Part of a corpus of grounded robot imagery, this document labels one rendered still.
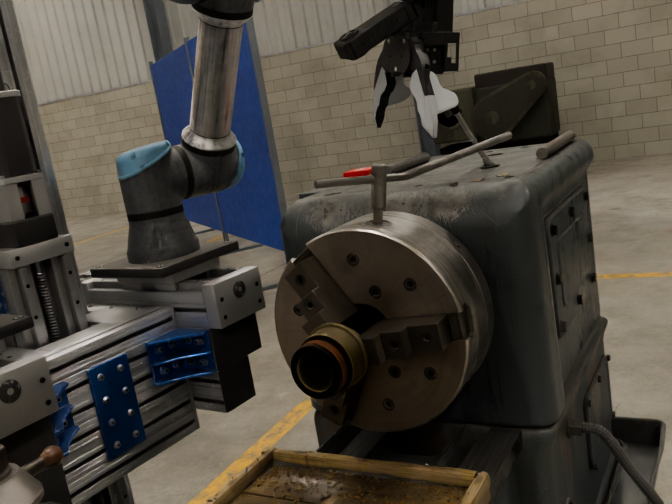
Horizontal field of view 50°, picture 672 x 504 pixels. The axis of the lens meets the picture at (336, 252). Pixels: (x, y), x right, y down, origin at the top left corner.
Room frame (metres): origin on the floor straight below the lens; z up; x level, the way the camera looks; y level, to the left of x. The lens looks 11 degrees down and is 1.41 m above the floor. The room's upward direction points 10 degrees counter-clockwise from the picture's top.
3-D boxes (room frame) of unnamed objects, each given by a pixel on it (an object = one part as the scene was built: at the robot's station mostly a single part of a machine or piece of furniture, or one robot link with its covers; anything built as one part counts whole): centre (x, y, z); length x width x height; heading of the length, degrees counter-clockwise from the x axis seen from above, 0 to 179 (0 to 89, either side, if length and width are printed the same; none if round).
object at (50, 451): (0.62, 0.30, 1.14); 0.04 x 0.02 x 0.02; 149
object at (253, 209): (7.85, 1.18, 1.18); 4.12 x 0.80 x 2.35; 23
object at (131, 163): (1.50, 0.35, 1.33); 0.13 x 0.12 x 0.14; 127
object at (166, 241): (1.50, 0.36, 1.21); 0.15 x 0.15 x 0.10
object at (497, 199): (1.39, -0.24, 1.06); 0.59 x 0.48 x 0.39; 149
